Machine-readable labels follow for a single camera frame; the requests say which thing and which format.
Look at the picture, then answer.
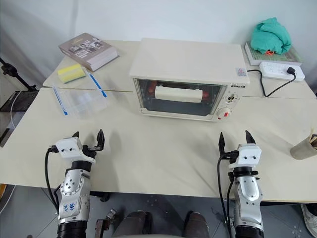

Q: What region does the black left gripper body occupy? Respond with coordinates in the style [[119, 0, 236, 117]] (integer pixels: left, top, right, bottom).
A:
[[81, 145, 104, 159]]

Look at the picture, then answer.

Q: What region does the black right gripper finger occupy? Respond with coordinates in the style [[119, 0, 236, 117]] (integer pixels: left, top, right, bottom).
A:
[[218, 131, 226, 157], [244, 130, 257, 145]]

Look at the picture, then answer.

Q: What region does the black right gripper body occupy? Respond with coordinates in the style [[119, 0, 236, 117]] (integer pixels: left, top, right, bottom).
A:
[[221, 149, 239, 161]]

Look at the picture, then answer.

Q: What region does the cream toaster oven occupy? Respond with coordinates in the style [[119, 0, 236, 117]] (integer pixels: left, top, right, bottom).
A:
[[129, 37, 251, 123]]

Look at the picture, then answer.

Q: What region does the clear box with blue latches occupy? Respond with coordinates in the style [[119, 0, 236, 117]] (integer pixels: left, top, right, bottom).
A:
[[52, 72, 110, 118]]

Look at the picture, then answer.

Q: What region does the beige cylindrical holder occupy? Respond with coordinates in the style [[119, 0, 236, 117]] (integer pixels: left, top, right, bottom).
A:
[[290, 138, 317, 160]]

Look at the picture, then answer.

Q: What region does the yellow and green sponge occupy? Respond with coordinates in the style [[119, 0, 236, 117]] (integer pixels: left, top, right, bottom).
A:
[[57, 63, 87, 84]]

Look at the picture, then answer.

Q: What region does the black flat tray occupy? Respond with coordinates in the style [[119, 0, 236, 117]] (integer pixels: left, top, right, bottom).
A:
[[0, 90, 40, 113]]

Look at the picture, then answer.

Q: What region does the white power strip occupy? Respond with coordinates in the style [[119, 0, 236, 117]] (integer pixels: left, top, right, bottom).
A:
[[258, 61, 306, 81]]

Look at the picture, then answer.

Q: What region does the dark rounded shape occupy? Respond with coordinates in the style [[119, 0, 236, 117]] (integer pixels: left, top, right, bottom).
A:
[[118, 210, 154, 238], [182, 210, 214, 238]]

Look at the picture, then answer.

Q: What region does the black tripod stand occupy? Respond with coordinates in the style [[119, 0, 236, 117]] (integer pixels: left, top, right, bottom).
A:
[[0, 57, 38, 91]]

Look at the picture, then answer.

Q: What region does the thick grey book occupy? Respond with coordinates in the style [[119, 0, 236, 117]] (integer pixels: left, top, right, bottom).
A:
[[58, 32, 120, 73]]

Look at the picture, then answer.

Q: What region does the green cloth bundle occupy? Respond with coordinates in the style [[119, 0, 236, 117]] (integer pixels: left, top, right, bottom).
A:
[[250, 17, 293, 56]]

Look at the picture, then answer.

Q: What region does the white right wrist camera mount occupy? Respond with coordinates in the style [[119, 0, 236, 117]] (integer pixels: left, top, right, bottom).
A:
[[228, 144, 263, 170]]

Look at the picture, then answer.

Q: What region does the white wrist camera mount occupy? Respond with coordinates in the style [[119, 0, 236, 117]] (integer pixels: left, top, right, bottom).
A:
[[54, 137, 97, 164], [228, 144, 263, 170]]

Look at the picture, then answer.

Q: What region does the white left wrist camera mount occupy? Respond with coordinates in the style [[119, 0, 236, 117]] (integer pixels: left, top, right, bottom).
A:
[[54, 137, 97, 164]]

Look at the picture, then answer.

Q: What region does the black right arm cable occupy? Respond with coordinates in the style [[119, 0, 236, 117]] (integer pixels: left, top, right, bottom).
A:
[[217, 154, 235, 238]]

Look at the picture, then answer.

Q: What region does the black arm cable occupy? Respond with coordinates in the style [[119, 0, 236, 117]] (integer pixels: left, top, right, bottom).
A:
[[45, 146, 61, 208], [217, 154, 235, 238]]

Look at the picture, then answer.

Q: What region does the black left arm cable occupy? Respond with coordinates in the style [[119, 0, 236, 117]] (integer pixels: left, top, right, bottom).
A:
[[45, 146, 61, 208]]

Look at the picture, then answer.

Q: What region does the black power cable with plug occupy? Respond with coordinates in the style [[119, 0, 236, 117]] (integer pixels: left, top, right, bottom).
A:
[[247, 69, 296, 98]]

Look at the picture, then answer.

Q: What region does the white plastic lid handle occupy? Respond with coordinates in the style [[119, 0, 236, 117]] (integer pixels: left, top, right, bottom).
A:
[[154, 85, 205, 104]]

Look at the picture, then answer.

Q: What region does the thin white cable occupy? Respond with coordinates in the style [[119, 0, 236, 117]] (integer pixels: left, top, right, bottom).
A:
[[9, 92, 25, 129]]

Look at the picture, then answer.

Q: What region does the metal clamp bracket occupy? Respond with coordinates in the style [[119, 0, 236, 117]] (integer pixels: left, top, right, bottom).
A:
[[96, 208, 117, 238]]

